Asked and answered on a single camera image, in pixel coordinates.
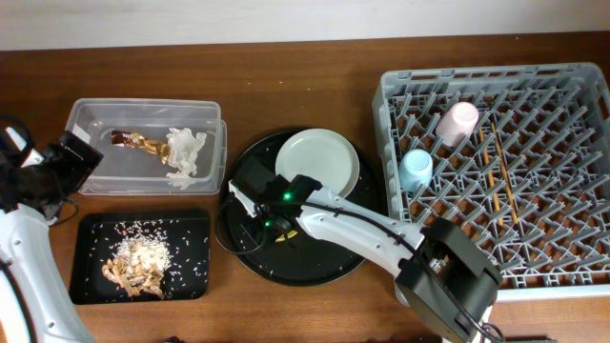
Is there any yellow plastic bowl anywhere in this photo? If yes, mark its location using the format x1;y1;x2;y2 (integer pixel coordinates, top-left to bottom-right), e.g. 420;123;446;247
274;230;297;243

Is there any grey round plate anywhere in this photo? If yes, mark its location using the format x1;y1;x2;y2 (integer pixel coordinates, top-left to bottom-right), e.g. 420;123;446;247
274;129;359;197

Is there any white napkin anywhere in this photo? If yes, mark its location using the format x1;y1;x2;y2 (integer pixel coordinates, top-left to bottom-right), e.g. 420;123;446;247
166;128;207;191

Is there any blue plastic cup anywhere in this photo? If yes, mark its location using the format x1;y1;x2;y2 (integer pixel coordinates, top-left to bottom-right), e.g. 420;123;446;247
398;149;433;192

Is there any gold brown snack wrapper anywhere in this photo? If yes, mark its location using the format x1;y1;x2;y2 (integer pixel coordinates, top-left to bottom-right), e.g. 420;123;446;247
111;130;171;164

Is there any pink plastic cup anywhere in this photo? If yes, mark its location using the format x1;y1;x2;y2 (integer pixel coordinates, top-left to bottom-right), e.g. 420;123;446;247
435;102;479;147

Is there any wooden chopstick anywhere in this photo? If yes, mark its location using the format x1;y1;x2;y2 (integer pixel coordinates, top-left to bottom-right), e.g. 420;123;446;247
478;129;504;226
491;123;519;225

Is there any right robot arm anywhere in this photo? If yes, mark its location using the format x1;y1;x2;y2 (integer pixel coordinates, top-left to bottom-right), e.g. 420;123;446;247
229;175;505;342

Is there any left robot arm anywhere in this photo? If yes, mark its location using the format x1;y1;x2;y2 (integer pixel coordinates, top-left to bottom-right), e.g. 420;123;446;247
1;115;103;342

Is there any rice and nutshell waste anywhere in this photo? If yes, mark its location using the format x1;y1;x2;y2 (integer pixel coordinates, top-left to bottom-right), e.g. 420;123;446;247
101;224;173;302

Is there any grey dishwasher rack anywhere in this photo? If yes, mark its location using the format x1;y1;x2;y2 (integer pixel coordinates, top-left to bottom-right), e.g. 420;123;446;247
372;63;609;301

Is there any round black tray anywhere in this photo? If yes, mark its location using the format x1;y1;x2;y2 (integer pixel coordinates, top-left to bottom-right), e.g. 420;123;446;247
214;127;387;287

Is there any black rectangular tray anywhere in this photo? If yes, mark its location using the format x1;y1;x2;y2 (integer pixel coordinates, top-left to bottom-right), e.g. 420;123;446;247
69;209;210;305

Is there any clear plastic bin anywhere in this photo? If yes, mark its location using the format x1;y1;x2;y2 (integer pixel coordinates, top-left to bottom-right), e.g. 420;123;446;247
64;97;228;196

